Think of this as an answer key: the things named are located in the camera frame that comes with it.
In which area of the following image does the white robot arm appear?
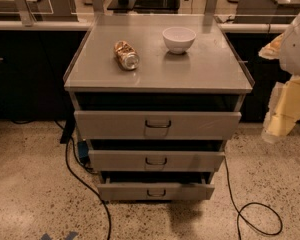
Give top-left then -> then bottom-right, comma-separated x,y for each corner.
259,13 -> 300,144

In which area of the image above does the grey metal drawer cabinet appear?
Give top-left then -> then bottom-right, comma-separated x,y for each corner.
65,15 -> 253,185

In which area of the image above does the grey drawer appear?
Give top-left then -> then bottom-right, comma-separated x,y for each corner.
89,150 -> 224,172
97,178 -> 215,201
74,111 -> 241,140

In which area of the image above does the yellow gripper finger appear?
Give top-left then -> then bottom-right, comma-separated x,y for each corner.
258,34 -> 283,60
261,76 -> 300,144

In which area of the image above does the black floor cable right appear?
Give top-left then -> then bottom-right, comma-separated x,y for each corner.
223,155 -> 284,240

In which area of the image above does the white ceramic bowl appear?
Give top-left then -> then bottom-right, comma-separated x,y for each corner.
162,27 -> 196,54

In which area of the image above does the blue power adapter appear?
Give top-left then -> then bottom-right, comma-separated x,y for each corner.
77,141 -> 89,163

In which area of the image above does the black floor cable left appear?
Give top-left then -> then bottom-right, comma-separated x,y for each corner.
10,118 -> 112,240

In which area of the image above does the white horizontal rail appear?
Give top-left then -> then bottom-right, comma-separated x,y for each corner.
0,21 -> 288,33

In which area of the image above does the black floor cable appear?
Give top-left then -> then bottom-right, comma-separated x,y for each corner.
223,155 -> 284,240
10,118 -> 112,240

